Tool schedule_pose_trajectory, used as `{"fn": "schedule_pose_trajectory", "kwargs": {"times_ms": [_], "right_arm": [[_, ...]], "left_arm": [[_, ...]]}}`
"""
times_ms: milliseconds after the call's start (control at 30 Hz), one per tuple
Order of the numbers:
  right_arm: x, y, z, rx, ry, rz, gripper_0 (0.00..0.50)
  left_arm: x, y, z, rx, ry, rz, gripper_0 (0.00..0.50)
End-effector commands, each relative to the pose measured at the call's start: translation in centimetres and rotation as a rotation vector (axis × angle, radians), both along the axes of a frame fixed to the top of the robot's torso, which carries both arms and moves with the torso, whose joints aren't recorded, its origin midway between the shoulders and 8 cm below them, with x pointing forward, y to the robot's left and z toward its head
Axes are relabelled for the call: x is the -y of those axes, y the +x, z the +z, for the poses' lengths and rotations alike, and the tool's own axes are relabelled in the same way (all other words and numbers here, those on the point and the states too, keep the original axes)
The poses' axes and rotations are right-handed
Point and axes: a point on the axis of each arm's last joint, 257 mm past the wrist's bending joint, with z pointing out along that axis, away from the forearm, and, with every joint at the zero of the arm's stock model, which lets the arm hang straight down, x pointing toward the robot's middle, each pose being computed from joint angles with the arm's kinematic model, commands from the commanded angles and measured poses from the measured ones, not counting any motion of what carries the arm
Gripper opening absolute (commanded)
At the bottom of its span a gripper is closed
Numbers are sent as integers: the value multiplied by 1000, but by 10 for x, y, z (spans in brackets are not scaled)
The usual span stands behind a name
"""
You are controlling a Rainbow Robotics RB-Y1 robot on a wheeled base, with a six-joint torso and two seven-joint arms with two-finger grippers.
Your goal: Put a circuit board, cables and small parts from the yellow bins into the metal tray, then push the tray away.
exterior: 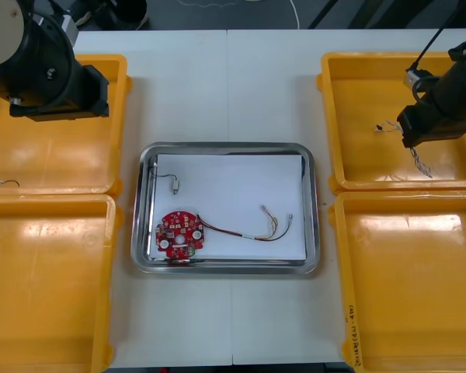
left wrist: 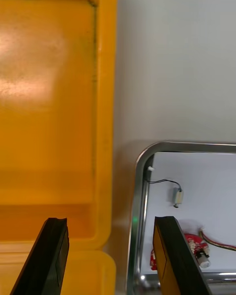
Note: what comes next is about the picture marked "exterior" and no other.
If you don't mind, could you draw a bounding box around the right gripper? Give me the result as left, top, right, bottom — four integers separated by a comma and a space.
396, 103, 466, 148

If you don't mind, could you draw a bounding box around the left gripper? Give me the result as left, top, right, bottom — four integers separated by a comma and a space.
9, 64, 110, 122

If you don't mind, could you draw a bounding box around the blue-white twisted wire harness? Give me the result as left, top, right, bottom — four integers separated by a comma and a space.
374, 122, 435, 179

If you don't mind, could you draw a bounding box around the steel tray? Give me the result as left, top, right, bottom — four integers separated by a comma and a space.
130, 141, 321, 275

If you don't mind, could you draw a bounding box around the round red circuit board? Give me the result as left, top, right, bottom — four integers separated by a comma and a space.
155, 209, 207, 260

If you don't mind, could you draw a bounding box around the white paper sheet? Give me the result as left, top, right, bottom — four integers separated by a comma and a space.
147, 154, 307, 262

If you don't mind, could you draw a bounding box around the red black wire harness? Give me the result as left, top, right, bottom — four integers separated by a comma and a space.
196, 204, 295, 242

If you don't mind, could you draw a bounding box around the person's foot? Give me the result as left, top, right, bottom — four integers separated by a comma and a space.
96, 0, 148, 31

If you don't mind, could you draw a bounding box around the yellow-orange plastic bin with handwriting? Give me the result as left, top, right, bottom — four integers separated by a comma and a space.
328, 190, 466, 373

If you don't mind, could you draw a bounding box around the black metal frame leg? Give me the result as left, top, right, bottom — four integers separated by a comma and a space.
308, 0, 337, 31

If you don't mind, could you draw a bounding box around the white floor cable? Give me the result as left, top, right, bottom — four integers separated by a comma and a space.
289, 0, 301, 30

